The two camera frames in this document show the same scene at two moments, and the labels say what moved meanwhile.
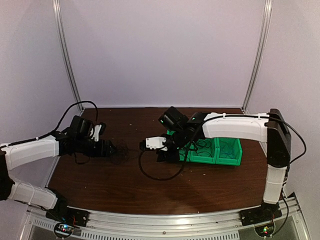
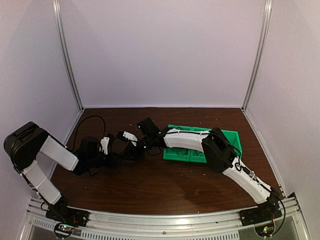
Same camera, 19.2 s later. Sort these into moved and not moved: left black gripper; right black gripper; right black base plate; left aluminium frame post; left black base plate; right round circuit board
Moved: right black gripper; left black gripper
Not moved: left black base plate; left aluminium frame post; right round circuit board; right black base plate
